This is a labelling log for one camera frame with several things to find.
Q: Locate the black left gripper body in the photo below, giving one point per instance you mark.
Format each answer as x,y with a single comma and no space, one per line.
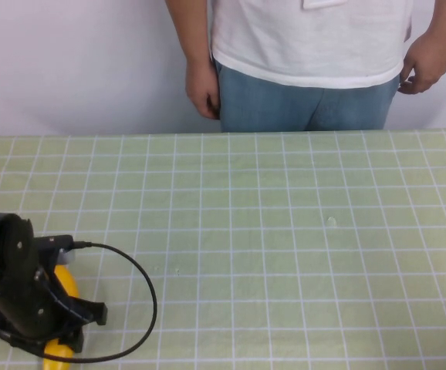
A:
34,308

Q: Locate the yellow plastic banana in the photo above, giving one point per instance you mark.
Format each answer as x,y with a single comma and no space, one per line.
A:
68,283

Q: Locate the person's right forearm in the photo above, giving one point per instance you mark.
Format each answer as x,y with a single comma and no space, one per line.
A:
190,31

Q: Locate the person's right hand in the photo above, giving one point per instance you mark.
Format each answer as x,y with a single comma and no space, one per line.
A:
201,88

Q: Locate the person's left hand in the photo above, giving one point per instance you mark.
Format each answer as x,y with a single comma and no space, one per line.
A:
427,61

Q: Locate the green checked tablecloth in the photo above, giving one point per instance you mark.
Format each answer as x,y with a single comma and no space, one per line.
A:
265,250

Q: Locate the blue jeans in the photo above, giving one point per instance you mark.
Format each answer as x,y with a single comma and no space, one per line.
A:
304,108

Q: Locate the white t-shirt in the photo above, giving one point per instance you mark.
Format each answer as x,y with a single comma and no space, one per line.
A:
304,42

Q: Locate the white badge card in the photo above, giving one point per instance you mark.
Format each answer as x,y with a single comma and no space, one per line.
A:
325,4

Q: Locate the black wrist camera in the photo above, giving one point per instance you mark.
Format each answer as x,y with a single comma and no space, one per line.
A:
51,244

